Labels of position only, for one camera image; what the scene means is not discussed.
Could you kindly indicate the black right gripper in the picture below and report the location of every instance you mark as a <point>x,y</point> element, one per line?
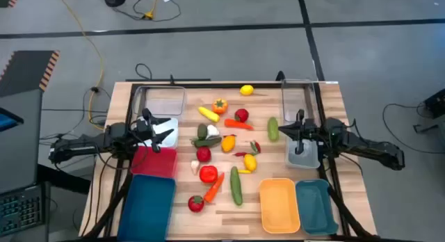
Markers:
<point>309,134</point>

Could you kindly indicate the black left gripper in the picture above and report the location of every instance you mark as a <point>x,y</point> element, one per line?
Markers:
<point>144,132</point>

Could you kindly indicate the light green cucumber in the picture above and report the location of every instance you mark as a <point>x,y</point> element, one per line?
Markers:
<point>273,129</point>

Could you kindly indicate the grey plastic bin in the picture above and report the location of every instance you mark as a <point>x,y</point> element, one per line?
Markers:
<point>307,158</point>

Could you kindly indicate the short dark green pepper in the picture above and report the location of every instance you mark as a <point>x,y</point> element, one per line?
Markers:
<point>202,131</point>

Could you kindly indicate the green chili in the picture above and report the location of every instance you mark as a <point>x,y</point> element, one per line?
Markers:
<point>253,147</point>

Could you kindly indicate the long dark green pepper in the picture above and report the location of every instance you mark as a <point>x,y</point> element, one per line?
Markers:
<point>207,142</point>

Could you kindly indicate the round red pepper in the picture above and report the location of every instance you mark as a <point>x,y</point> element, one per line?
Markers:
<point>203,154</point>

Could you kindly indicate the yellow squash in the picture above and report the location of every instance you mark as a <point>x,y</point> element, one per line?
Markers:
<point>208,114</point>

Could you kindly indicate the garlic bulb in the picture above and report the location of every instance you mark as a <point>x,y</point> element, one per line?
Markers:
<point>195,167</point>

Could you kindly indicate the white mushroom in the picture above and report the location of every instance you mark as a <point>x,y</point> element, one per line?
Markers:
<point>212,131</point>

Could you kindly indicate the dark red bell pepper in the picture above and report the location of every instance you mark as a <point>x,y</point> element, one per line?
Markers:
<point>241,115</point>

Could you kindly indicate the yellow round fruit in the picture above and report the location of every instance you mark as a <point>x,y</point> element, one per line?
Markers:
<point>250,162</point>

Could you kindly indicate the yellow lemon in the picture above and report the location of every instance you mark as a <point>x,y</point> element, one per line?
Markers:
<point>247,90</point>

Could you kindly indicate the small yellow chili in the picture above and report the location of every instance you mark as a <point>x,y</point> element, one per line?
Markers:
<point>244,171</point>

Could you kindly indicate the orange bell pepper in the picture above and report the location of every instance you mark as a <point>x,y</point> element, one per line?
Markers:
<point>220,106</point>

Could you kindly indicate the yellow-orange bell pepper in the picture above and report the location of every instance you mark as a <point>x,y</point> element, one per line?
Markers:
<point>228,144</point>

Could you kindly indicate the bright red bell pepper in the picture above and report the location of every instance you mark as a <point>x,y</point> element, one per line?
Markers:
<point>208,174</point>

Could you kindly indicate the dark green cucumber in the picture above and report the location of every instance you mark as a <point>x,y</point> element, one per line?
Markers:
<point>236,185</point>

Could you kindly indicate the red tomato green stem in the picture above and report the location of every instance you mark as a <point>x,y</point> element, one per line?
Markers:
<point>196,204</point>

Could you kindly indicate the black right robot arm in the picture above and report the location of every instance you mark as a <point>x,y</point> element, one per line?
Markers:
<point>375,149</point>

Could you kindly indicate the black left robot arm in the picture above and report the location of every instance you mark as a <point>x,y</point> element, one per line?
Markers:
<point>87,144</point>

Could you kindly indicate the white plastic bin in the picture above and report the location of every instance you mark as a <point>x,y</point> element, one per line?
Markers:
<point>172,142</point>

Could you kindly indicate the wide clear plastic bin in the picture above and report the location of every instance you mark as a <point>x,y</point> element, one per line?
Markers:
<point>163,101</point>

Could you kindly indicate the narrow clear plastic bin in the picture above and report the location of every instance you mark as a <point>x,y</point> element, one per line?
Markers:
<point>295,97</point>

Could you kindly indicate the red plastic bin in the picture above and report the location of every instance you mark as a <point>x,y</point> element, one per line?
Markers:
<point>156,163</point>

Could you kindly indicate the thin black bar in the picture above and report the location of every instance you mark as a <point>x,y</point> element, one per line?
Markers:
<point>194,80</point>

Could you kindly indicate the orange-yellow plastic bin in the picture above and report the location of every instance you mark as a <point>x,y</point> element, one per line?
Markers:
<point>279,205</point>

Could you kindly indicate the large blue plastic bin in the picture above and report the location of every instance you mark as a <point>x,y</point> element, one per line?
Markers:
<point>147,207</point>

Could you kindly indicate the teal plastic bin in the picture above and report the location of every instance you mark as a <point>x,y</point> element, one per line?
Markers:
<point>316,207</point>

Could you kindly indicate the black desk base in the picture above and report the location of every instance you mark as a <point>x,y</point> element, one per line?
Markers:
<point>62,179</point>

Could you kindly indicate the grey desk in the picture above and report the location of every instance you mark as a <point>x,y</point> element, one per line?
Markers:
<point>21,155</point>

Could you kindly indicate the black equipment box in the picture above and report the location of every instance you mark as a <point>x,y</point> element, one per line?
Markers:
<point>436,103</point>

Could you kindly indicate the black computer monitor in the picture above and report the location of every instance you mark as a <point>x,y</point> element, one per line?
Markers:
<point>8,120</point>

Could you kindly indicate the black backlit keyboard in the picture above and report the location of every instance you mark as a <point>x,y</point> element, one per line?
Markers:
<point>21,210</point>

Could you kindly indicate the small black camera mount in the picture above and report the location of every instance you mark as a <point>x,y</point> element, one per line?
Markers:
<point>171,78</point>
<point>280,76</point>

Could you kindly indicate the black metal bracket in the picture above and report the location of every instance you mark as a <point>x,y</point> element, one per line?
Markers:
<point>426,128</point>

